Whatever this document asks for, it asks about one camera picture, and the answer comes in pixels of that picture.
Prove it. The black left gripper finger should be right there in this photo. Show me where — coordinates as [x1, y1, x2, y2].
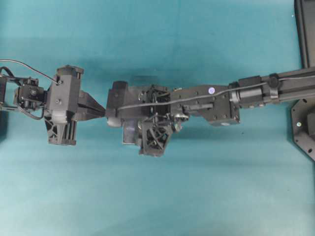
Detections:
[78, 90, 104, 110]
[76, 108, 105, 121]

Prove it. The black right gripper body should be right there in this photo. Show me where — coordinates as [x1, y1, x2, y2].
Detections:
[137, 85, 190, 157]

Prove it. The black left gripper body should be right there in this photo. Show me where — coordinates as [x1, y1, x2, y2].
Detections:
[43, 65, 85, 146]

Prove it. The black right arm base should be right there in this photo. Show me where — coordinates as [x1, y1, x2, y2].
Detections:
[291, 0, 315, 160]

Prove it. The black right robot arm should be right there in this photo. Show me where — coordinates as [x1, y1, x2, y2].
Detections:
[136, 67, 315, 157]

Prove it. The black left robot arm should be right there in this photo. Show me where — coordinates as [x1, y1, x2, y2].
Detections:
[0, 65, 105, 146]

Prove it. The grey metal base block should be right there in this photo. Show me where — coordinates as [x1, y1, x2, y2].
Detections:
[122, 86, 165, 146]

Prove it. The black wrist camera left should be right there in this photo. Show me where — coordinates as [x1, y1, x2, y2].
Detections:
[47, 65, 84, 113]

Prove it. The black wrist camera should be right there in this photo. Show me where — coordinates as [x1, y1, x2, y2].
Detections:
[47, 65, 84, 113]
[105, 81, 142, 127]

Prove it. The black camera cable left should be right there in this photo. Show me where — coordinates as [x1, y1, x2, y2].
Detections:
[0, 59, 62, 86]

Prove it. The black camera cable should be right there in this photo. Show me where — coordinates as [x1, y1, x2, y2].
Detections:
[0, 59, 62, 86]
[114, 76, 315, 116]

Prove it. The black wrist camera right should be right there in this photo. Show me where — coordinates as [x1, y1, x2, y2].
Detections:
[105, 81, 142, 127]

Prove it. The black camera cable right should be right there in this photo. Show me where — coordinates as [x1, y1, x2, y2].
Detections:
[114, 76, 315, 116]

